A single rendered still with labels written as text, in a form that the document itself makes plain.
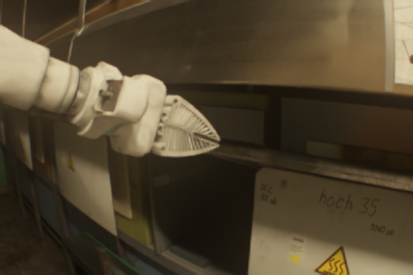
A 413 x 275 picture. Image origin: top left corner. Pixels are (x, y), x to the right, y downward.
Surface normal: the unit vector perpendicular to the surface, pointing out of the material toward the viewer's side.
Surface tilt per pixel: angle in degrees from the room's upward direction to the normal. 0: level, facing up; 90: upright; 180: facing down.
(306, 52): 80
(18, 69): 96
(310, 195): 90
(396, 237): 90
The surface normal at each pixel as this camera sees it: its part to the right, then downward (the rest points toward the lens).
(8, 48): 0.83, 0.05
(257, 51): -0.68, -0.05
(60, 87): 0.69, 0.23
